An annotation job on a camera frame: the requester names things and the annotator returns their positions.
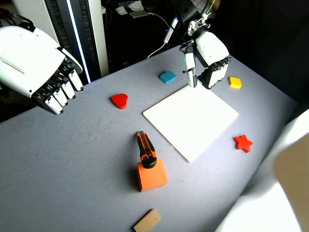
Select red star block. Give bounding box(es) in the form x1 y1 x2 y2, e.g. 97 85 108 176
233 134 254 153

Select silver power bank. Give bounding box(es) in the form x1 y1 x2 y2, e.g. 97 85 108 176
128 10 149 19

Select yellow block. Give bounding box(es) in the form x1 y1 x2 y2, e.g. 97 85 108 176
228 76 243 89

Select blue block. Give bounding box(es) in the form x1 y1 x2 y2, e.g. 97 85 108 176
159 71 177 85

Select white fabric backdrop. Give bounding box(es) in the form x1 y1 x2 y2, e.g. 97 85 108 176
216 108 309 232

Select white cable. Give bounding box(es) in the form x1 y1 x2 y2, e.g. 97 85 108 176
147 11 172 29
146 41 169 59

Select orange cube block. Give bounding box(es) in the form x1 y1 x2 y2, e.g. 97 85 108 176
136 158 169 193

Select brown wooden rectangular block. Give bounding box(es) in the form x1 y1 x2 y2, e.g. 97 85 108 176
133 208 162 232

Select grey table cloth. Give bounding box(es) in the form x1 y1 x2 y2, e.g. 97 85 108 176
0 44 298 232

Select black orange tool handle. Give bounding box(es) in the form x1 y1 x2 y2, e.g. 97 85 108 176
136 130 157 169

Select red heart block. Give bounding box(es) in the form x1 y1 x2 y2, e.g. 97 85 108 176
111 93 129 110

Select white usb hub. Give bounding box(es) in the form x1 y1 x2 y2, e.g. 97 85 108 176
163 17 179 44

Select white black column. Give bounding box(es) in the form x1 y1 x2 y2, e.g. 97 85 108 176
12 0 109 84

